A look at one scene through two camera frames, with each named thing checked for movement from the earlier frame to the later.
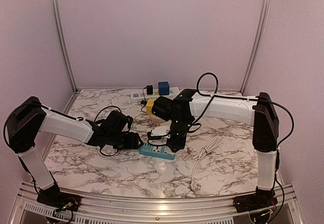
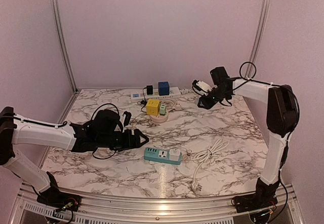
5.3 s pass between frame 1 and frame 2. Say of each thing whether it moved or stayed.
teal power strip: moved
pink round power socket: stayed
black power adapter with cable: stayed
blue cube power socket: stayed
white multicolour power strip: stayed
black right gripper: moved
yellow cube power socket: stayed
